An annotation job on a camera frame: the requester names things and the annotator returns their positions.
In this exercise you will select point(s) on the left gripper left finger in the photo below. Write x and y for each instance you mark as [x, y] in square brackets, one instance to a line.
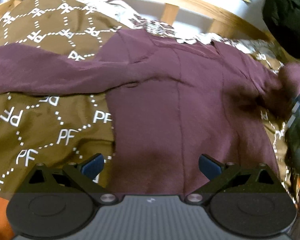
[70, 184]

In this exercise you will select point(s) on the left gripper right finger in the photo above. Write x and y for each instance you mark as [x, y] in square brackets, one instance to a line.
[232, 178]

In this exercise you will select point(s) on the brown PF patterned blanket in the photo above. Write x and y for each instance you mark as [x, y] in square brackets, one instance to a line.
[40, 104]

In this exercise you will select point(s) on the white floral bed sheet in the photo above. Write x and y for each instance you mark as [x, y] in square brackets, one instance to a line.
[125, 14]

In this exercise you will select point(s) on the maroon sweater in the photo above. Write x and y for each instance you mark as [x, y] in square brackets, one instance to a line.
[165, 104]

